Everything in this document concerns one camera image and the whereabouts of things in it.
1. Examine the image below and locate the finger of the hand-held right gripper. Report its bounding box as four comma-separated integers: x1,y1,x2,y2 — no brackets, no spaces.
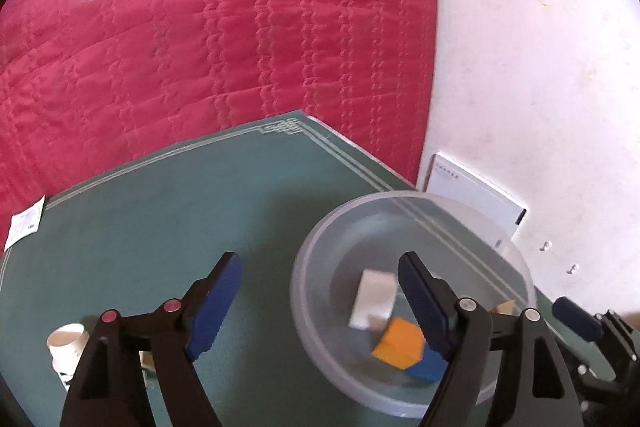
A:
552,297,628,348

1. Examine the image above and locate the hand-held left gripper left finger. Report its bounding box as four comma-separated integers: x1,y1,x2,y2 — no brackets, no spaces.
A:
60,252,244,427

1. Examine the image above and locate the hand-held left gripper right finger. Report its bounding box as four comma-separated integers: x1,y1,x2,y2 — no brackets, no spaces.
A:
397,251,586,427

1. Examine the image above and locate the clear plastic bowl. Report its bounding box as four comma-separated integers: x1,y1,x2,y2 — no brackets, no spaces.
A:
290,191,538,419

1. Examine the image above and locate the orange cube block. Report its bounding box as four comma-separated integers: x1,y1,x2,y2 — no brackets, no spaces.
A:
371,318,426,369

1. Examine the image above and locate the white rectangular block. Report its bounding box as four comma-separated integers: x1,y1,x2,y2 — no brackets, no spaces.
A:
348,269,397,332

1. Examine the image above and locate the blue block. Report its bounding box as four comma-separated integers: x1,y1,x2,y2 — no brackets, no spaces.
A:
404,342,451,385

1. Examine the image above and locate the green table mat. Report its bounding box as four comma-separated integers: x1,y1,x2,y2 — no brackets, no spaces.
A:
0,109,621,427

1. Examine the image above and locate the white flat box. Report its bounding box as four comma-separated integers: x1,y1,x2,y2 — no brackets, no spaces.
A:
425,152,529,253

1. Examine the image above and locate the white paper cup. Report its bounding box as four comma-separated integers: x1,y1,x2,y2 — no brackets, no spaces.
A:
46,323,91,393

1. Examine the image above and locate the white paper tag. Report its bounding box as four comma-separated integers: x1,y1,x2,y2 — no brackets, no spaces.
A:
4,195,47,253

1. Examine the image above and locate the red quilted blanket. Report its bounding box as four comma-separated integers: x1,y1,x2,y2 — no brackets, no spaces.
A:
0,0,441,253

